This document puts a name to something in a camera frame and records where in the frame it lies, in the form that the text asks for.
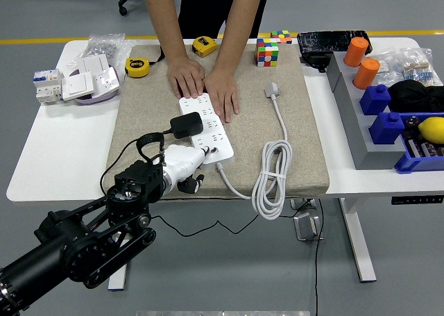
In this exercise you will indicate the person's left hand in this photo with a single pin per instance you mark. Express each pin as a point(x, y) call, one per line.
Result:
point(223, 90)

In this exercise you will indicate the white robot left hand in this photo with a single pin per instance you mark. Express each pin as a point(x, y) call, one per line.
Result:
point(184, 159)

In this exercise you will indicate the person's right hand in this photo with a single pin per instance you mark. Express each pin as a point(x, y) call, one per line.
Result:
point(187, 77)

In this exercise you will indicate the black plug adapter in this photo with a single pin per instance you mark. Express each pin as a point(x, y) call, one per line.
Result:
point(187, 125)

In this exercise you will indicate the white power strip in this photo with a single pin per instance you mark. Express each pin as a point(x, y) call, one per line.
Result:
point(222, 142)

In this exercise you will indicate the person's left forearm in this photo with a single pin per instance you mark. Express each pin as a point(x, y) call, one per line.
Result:
point(239, 24)

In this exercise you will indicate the person's right forearm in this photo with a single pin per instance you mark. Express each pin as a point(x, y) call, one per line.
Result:
point(163, 10)

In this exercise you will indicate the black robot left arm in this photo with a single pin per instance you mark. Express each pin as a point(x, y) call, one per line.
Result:
point(52, 257)

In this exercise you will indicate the squarish yellow tape measure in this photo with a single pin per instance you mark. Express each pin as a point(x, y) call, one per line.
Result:
point(204, 46)

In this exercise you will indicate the grey-brown mat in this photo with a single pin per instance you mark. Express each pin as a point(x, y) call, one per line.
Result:
point(243, 128)

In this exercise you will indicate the round yellow tape measure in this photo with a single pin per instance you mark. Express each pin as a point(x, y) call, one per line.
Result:
point(137, 67)

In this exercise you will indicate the large colourful puzzle cube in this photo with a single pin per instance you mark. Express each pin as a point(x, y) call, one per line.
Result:
point(267, 53)

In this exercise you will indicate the person's torso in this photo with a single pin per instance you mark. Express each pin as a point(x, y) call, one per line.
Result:
point(208, 7)

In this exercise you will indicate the small colourful puzzle cube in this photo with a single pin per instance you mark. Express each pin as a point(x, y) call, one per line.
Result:
point(281, 37)

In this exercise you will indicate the clear bag of metal screws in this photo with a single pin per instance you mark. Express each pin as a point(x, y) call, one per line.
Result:
point(102, 45)

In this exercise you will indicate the purple bowl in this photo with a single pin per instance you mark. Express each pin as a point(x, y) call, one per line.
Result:
point(93, 100)

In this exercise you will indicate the small black device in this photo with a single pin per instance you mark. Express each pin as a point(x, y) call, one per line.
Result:
point(315, 59)

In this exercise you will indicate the black cracked flat device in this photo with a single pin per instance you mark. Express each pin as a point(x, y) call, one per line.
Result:
point(322, 41)

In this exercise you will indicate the grey stepped stand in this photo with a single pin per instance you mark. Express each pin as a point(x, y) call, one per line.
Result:
point(350, 121)

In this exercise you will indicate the orange cylinder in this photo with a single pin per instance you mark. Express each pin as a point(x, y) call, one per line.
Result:
point(366, 73)
point(356, 52)

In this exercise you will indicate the white circuit breaker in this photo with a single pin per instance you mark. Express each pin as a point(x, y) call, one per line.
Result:
point(46, 87)

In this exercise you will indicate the blue block with knob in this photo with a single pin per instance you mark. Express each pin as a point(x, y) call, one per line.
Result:
point(386, 130)
point(375, 100)

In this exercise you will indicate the white table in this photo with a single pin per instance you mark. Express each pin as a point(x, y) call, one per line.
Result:
point(364, 182)

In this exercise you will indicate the clear bag of white parts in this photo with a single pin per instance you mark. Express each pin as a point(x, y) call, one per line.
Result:
point(390, 66)

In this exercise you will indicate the black dotted knob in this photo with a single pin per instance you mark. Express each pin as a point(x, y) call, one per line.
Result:
point(412, 122)

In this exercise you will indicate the black cloth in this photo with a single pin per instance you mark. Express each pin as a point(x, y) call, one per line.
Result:
point(416, 95)

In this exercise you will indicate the clear bag of blue-white parts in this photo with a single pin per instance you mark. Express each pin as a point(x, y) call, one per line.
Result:
point(418, 71)

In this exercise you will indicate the blue plastic bin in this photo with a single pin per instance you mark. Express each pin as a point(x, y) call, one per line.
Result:
point(412, 163)

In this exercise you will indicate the yellow lemon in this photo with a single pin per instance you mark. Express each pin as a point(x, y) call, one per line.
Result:
point(433, 130)

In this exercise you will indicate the black table control panel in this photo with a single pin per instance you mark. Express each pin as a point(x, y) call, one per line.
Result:
point(416, 200)

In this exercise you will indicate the white wall socket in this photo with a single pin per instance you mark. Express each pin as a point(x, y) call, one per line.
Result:
point(105, 80)

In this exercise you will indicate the white wall switch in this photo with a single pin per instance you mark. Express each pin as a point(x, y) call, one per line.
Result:
point(93, 64)
point(78, 85)

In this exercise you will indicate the small silver metal bracket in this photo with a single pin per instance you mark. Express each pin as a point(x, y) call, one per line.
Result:
point(301, 204)

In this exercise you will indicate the large silver metal bracket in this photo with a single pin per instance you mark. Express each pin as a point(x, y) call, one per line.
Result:
point(305, 227)

